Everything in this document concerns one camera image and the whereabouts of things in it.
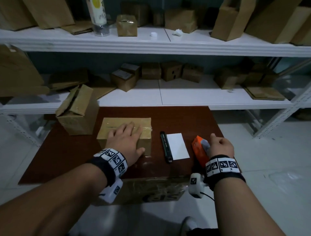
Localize large flat cardboard box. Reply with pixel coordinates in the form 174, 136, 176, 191
0, 43, 50, 97

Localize leaning cardboard box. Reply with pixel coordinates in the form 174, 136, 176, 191
0, 0, 37, 31
22, 0, 75, 30

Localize white metal shelf unit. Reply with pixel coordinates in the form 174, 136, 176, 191
0, 25, 311, 146

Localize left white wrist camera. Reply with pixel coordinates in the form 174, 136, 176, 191
98, 179, 124, 204

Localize medium cardboard box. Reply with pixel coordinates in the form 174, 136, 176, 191
213, 68, 238, 90

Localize person's left hand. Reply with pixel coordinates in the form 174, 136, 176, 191
105, 122, 145, 167

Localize person's right forearm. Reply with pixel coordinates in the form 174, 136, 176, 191
213, 177, 286, 236

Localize folded flat cardboard box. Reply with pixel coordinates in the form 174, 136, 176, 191
48, 69, 89, 91

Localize person's right hand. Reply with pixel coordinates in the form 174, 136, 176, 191
209, 133, 235, 159

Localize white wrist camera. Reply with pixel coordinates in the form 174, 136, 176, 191
188, 173, 208, 199
98, 179, 124, 204

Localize big open-flap cardboard box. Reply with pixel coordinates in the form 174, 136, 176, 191
211, 0, 256, 41

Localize person's right shoe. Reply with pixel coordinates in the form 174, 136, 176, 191
179, 216, 198, 236

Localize right black marker wristband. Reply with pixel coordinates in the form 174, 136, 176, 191
204, 155, 246, 191

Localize very large cardboard box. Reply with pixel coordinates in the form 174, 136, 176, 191
245, 0, 311, 44
290, 14, 311, 46

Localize small white-labelled cardboard box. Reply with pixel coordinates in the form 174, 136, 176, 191
121, 63, 141, 78
111, 69, 137, 92

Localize white paper sheet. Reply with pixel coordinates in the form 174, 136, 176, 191
166, 133, 190, 161

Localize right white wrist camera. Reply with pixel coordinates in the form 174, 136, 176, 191
188, 173, 208, 199

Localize small cardboard box dark holes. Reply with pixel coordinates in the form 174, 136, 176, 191
161, 61, 183, 82

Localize narrow cardboard box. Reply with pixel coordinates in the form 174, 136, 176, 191
152, 11, 165, 27

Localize left black marker wristband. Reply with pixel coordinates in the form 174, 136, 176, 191
87, 148, 128, 186

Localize person's left forearm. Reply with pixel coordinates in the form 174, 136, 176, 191
0, 163, 108, 236

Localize green utility knife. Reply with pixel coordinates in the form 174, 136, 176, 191
160, 131, 173, 163

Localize orange tape dispenser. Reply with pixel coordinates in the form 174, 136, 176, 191
191, 135, 211, 168

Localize black marker wristband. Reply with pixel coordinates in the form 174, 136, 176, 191
87, 148, 128, 186
204, 155, 246, 191

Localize clear plastic bottle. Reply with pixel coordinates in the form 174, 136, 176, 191
86, 0, 110, 37

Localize small taped brown package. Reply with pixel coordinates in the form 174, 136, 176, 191
116, 14, 138, 37

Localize flat cardboard sheet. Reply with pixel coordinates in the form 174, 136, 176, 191
88, 75, 116, 100

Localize flat cardboard stack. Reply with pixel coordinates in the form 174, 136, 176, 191
244, 86, 286, 100

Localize small flat cardboard piece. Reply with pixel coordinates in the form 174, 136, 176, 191
61, 20, 94, 35

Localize square cardboard box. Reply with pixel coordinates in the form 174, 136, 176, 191
121, 2, 150, 27

